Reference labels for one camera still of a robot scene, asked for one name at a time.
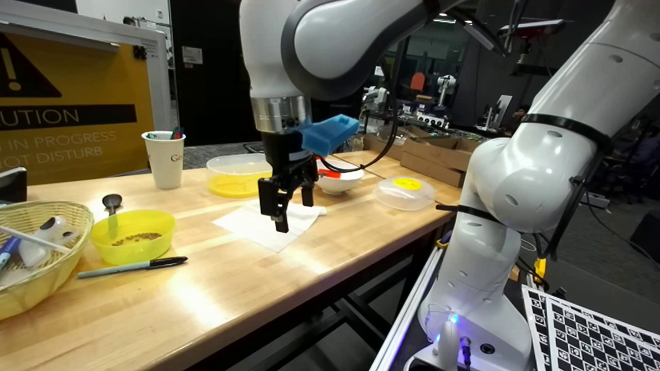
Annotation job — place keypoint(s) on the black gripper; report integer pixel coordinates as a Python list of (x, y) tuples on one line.
[(283, 155)]

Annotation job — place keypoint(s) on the white paper towel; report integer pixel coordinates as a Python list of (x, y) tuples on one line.
[(240, 224)]

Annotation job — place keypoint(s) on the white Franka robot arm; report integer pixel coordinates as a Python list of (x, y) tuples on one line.
[(529, 186)]

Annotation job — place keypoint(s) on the white bowl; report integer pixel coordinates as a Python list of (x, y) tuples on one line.
[(341, 186)]

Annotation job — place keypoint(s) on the clear tub with yellow liquid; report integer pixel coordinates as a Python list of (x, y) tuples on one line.
[(235, 177)]

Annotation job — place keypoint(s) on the clear lidded container yellow item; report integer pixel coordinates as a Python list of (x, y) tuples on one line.
[(405, 195)]

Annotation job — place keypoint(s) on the white paper cup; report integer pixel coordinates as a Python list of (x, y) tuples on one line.
[(166, 162)]

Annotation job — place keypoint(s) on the long cardboard box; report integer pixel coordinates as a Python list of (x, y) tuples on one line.
[(434, 159)]

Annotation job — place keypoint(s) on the black marker pen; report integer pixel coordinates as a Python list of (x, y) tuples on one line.
[(151, 264)]

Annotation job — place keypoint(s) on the yellow-green plastic bowl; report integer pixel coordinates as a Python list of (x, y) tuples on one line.
[(136, 247)]

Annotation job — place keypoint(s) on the black measuring spoon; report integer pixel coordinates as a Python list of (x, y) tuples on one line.
[(113, 205)]

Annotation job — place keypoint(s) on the yellow caution sign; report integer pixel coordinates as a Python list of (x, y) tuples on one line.
[(76, 147)]

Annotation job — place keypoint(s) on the white bottle in basket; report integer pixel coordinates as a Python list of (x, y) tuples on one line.
[(53, 229)]

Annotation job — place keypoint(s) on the small black device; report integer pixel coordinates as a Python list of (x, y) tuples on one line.
[(13, 186)]

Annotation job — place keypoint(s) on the blue marker in basket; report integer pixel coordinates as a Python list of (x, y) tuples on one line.
[(9, 251)]

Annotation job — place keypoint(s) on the black white calibration board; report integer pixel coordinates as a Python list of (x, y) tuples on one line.
[(591, 336)]

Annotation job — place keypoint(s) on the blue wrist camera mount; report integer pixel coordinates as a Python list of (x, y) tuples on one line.
[(331, 135)]

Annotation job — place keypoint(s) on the black table frame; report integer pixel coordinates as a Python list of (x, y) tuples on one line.
[(357, 320)]

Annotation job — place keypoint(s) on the aluminium frame rail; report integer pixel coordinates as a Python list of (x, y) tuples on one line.
[(405, 310)]

